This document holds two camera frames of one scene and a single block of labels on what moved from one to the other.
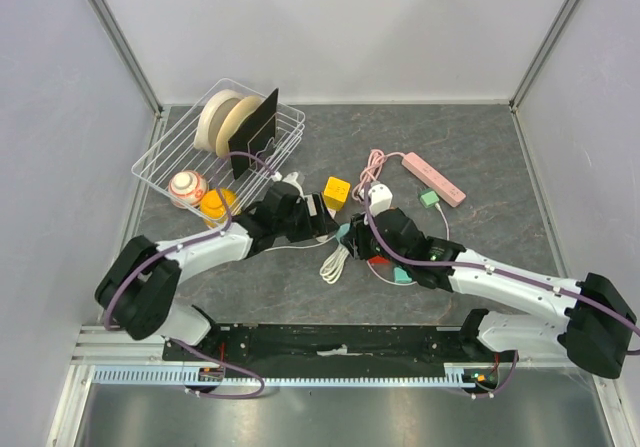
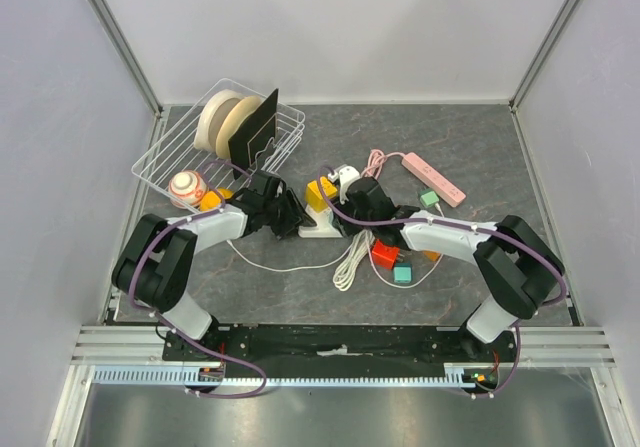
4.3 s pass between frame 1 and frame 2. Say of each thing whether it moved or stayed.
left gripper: moved
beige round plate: stayed
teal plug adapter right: stayed
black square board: stayed
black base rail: stayed
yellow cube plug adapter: moved
